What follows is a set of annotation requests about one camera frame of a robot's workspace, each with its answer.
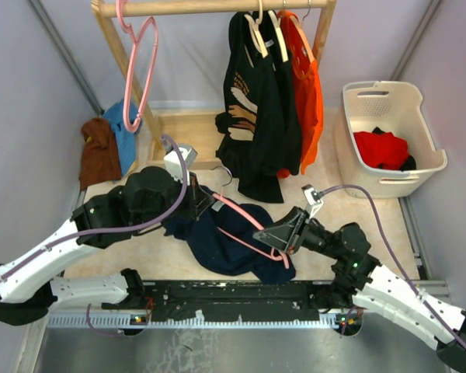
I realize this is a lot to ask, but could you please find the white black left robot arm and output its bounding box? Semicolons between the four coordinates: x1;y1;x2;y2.
0;166;214;326

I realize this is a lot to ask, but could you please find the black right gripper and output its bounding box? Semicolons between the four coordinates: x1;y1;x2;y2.
252;205;342;260

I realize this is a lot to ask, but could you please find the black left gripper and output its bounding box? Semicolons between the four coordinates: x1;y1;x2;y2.
135;169;216;232

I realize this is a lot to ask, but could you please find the brown t shirt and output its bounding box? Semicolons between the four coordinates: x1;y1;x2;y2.
79;117;122;190

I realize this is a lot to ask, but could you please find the white laundry basket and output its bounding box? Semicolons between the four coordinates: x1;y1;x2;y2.
334;81;447;199

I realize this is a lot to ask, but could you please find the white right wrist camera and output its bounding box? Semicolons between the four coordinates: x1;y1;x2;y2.
301;184;324;219

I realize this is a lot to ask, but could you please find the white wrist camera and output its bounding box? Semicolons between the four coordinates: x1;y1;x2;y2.
162;143;198;176
301;184;324;219

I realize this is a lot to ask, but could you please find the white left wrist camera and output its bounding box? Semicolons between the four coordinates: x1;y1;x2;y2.
162;143;198;176

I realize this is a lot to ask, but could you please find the cream hanger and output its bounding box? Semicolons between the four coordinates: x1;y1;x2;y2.
268;10;289;63
244;0;269;58

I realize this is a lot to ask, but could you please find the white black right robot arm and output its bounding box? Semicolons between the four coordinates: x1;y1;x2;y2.
253;207;466;372

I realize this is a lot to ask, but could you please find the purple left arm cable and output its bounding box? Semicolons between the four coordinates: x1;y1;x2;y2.
0;134;190;292

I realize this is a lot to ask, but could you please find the wooden hanger under orange shirt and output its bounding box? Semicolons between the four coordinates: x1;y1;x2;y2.
282;9;315;64

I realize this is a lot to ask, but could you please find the red t shirt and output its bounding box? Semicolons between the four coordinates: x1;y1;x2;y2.
353;131;409;170

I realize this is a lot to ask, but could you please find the orange t shirt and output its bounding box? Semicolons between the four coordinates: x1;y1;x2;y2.
277;11;324;173

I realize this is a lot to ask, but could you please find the navy blue t shirt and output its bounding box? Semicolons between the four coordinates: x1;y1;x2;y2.
163;200;296;284

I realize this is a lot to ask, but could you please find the black printed t shirt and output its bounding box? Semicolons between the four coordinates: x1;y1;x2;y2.
215;12;285;204

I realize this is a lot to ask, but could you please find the wooden clothes rack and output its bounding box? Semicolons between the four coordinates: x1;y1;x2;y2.
91;1;336;169

